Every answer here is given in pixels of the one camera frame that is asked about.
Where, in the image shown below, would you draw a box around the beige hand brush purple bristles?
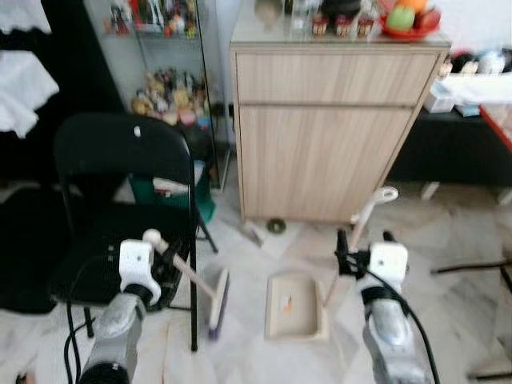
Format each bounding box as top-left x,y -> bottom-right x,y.
142,229 -> 231,341

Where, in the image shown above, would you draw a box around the beige long-handled dustpan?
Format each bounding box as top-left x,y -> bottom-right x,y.
264,186 -> 399,343

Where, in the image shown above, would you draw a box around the green plastic bin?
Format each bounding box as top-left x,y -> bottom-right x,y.
130,160 -> 217,225

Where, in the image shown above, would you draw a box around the black metal leg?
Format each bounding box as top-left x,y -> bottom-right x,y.
432,260 -> 512,277
468,370 -> 512,379

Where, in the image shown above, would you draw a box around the light wooden cabinet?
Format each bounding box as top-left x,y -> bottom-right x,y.
230,30 -> 451,225

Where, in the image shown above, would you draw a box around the black low bench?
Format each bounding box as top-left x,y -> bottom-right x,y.
388,102 -> 512,201

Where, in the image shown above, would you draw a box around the black folding chair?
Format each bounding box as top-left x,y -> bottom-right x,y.
50,112 -> 218,353

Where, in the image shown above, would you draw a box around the small white box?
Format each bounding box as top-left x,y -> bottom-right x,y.
424,80 -> 457,113

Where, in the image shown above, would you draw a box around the glass display cabinet with figurines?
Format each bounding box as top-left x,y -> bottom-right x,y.
84,0 -> 234,189

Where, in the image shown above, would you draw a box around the red-edged table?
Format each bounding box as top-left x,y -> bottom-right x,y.
478,102 -> 512,153

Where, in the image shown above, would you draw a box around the white tray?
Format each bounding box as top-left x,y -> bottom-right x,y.
440,72 -> 512,106

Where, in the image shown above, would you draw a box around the red fruit bowl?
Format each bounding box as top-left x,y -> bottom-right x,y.
378,4 -> 442,41

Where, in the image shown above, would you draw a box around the white hanging cloth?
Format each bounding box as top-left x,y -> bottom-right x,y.
0,0 -> 53,34
0,50 -> 61,138

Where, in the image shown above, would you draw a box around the green apple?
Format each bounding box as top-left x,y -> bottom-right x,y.
386,6 -> 417,31

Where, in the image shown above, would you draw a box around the orange fruit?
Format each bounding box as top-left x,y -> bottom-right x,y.
395,0 -> 428,14

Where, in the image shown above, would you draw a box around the dark bowl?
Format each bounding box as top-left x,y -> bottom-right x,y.
320,0 -> 363,18

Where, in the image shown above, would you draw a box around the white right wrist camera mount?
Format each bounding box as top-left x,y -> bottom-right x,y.
368,242 -> 410,298

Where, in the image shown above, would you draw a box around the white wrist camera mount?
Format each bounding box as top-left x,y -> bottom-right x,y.
118,238 -> 161,305
368,242 -> 410,298

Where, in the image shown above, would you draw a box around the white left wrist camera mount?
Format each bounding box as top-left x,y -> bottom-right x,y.
118,238 -> 161,305

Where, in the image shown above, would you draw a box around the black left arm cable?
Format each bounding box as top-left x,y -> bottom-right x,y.
62,256 -> 121,384

